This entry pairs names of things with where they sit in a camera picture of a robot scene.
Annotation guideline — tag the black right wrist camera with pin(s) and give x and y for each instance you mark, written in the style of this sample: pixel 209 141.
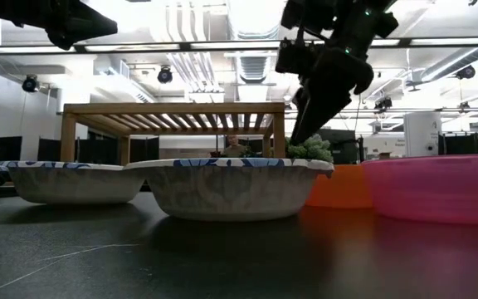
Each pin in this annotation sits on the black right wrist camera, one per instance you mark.
pixel 295 58

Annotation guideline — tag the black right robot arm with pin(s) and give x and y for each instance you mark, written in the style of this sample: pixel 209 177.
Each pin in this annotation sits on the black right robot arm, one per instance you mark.
pixel 359 25

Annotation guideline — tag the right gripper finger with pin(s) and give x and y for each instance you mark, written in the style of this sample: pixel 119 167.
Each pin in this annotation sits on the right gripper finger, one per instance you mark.
pixel 318 118
pixel 300 101

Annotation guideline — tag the orange plastic bowl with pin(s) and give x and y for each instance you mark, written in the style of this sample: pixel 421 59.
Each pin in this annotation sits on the orange plastic bowl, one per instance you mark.
pixel 338 187

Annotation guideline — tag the white cabinet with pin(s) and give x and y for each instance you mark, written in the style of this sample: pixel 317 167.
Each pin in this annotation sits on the white cabinet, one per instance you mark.
pixel 421 135

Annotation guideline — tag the black table mat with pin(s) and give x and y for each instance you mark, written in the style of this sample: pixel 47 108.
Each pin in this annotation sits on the black table mat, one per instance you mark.
pixel 98 257

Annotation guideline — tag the green artificial succulent plant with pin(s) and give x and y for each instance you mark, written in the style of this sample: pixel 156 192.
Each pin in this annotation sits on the green artificial succulent plant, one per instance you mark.
pixel 311 149

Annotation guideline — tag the slatted wooden shelf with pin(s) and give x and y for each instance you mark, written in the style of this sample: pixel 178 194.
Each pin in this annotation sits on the slatted wooden shelf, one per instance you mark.
pixel 172 109

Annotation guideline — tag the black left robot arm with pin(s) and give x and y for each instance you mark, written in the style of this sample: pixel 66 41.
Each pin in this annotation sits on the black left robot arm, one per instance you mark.
pixel 77 23

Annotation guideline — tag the silver ventilation duct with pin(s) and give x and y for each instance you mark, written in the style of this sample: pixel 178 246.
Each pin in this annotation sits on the silver ventilation duct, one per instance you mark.
pixel 253 62

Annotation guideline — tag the black ceiling spotlight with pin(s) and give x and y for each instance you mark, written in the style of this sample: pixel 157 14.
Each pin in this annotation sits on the black ceiling spotlight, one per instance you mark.
pixel 466 72
pixel 164 75
pixel 30 83

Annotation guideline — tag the person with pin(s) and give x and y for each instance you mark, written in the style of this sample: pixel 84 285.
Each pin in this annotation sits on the person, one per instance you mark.
pixel 234 148

